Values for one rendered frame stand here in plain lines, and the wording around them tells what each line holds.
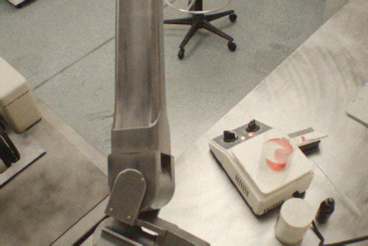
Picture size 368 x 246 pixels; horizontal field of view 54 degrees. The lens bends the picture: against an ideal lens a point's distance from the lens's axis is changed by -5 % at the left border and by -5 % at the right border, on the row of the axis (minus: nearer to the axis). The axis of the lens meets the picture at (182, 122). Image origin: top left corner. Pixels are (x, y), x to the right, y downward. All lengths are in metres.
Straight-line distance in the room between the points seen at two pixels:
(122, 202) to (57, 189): 0.92
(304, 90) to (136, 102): 0.64
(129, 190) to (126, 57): 0.15
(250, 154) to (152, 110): 0.36
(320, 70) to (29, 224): 1.00
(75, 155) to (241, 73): 1.12
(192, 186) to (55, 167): 0.69
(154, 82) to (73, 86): 1.76
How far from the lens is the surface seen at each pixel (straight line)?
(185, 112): 1.92
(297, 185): 0.74
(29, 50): 2.55
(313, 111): 0.95
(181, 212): 0.76
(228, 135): 0.79
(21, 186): 1.37
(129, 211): 0.40
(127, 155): 0.41
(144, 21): 0.45
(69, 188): 1.30
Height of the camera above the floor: 1.43
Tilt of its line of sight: 50 degrees down
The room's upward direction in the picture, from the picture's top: 3 degrees counter-clockwise
